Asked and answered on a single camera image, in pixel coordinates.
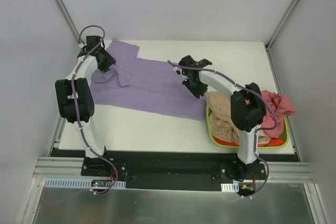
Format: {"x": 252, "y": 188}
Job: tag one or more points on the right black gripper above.
{"x": 195, "y": 87}

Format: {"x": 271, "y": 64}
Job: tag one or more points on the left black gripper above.
{"x": 106, "y": 60}

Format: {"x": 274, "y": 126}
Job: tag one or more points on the purple t shirt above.
{"x": 144, "y": 85}

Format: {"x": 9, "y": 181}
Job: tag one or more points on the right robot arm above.
{"x": 247, "y": 108}

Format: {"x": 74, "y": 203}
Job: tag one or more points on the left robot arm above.
{"x": 75, "y": 101}

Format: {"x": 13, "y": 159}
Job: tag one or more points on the beige t shirt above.
{"x": 220, "y": 118}

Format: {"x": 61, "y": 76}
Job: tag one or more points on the pink t shirt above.
{"x": 281, "y": 106}

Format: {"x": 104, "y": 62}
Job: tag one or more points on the orange t shirt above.
{"x": 272, "y": 143}

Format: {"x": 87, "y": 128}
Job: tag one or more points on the green plastic basket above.
{"x": 250, "y": 136}

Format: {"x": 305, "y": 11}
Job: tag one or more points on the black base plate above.
{"x": 167, "y": 170}

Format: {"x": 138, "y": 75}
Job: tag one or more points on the left aluminium frame post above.
{"x": 68, "y": 20}

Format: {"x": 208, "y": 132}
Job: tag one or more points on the aluminium frame post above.
{"x": 68, "y": 20}
{"x": 280, "y": 26}

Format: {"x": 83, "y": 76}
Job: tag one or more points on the right white cable duct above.
{"x": 230, "y": 187}

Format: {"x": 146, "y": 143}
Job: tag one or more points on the white cable duct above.
{"x": 230, "y": 187}
{"x": 83, "y": 183}

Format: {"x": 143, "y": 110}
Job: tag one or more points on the aluminium front rail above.
{"x": 280, "y": 172}

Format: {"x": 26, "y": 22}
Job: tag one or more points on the left white cable duct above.
{"x": 83, "y": 183}

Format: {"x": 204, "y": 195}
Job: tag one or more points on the right aluminium frame post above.
{"x": 280, "y": 26}

